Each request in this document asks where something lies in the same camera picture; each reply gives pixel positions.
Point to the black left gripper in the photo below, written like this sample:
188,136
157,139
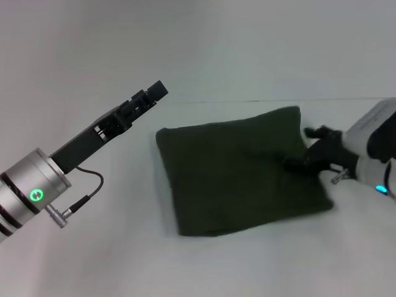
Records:
92,136

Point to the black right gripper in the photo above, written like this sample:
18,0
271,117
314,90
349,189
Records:
334,151

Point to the dark green shirt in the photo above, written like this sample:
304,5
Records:
241,173

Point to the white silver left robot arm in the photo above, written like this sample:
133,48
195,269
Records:
28,195

